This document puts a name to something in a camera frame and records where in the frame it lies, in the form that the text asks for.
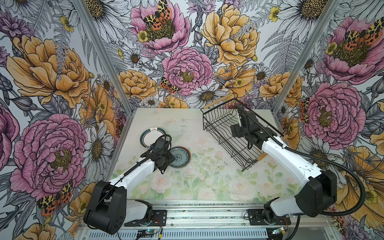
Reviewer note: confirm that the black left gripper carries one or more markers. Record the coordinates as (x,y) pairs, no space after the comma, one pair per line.
(171,159)

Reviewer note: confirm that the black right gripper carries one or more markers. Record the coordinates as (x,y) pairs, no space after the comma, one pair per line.
(236,130)

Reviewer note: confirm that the rearmost green red rimmed plate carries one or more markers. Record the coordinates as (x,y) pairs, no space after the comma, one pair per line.
(149,136)

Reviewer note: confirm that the teal blue patterned plate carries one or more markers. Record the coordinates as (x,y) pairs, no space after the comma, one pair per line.
(182,157)

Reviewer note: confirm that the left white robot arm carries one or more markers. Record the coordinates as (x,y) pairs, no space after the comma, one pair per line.
(110,208)

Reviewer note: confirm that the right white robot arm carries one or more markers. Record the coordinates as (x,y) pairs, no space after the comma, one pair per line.
(318,188)

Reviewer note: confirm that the left green circuit board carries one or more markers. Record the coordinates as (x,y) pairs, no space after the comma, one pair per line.
(149,233)

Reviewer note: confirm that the green circuit board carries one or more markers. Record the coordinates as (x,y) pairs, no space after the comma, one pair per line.
(278,231)
(149,233)

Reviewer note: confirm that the right green circuit board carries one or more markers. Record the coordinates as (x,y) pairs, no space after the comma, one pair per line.
(278,231)

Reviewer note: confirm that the black wire dish rack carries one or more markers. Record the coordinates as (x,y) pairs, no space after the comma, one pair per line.
(217,120)

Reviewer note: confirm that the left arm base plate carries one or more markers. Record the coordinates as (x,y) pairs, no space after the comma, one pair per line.
(155,219)

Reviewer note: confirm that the aluminium mounting rail frame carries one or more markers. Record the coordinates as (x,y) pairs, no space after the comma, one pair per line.
(202,214)

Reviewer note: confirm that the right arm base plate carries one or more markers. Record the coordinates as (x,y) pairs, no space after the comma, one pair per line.
(259,217)

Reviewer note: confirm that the white vented cable duct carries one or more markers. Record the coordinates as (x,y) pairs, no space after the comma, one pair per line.
(186,234)

